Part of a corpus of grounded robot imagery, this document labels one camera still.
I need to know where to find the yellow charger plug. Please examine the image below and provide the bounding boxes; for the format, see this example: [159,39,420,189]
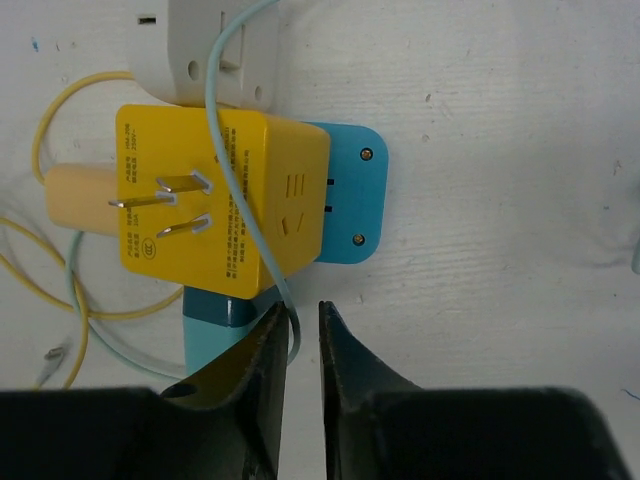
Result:
[44,164,118,237]

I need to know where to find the yellow cube socket adapter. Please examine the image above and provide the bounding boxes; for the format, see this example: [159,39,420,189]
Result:
[115,105,330,299]

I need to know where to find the white socket adapter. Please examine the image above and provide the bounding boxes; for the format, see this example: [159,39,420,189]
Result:
[124,0,279,111]

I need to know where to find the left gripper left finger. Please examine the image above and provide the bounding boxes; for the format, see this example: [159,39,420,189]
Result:
[160,302,289,479]

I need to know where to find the teal charger plug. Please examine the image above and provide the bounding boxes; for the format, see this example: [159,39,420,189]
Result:
[182,286,281,375]

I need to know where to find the light blue cable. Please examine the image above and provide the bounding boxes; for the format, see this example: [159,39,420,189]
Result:
[64,0,304,381]

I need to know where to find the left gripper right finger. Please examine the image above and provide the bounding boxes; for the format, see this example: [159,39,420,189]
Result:
[318,299,431,480]

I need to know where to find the blue power socket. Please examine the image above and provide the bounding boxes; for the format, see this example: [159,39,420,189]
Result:
[291,122,389,269]

